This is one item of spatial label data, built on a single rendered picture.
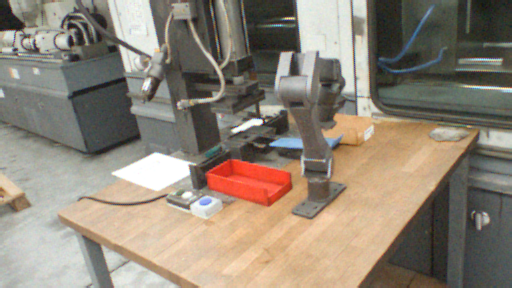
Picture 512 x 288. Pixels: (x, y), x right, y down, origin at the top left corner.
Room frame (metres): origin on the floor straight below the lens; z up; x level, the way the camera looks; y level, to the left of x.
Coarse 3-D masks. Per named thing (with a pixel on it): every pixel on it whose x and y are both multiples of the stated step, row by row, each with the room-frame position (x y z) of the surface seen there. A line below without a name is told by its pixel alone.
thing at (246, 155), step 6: (246, 138) 1.46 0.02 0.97; (264, 144) 1.45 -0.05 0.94; (234, 150) 1.37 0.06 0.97; (240, 150) 1.36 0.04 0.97; (246, 150) 1.38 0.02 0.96; (252, 150) 1.50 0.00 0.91; (264, 150) 1.46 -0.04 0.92; (270, 150) 1.47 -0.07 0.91; (234, 156) 1.37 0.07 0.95; (240, 156) 1.35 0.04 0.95; (246, 156) 1.37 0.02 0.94; (252, 156) 1.40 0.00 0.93; (252, 162) 1.39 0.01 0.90
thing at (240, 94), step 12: (192, 84) 1.57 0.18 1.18; (204, 84) 1.52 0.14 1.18; (216, 84) 1.48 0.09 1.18; (228, 84) 1.46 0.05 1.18; (240, 84) 1.44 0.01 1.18; (252, 84) 1.42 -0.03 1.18; (228, 96) 1.43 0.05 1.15; (240, 96) 1.42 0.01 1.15; (252, 96) 1.43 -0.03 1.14; (264, 96) 1.48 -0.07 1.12; (216, 108) 1.40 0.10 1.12; (228, 108) 1.36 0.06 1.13; (240, 108) 1.38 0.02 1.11
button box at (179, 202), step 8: (192, 192) 1.18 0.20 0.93; (96, 200) 1.28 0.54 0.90; (104, 200) 1.26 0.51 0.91; (144, 200) 1.22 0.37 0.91; (152, 200) 1.22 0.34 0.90; (168, 200) 1.17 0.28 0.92; (176, 200) 1.15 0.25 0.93; (184, 200) 1.14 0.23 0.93; (192, 200) 1.13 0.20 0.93; (176, 208) 1.15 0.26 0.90; (184, 208) 1.12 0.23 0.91
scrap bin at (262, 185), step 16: (208, 176) 1.23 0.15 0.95; (224, 176) 1.29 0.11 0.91; (240, 176) 1.29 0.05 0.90; (256, 176) 1.25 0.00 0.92; (272, 176) 1.20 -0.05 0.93; (288, 176) 1.16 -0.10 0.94; (224, 192) 1.19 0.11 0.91; (240, 192) 1.14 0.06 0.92; (256, 192) 1.10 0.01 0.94; (272, 192) 1.15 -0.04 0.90; (288, 192) 1.14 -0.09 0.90
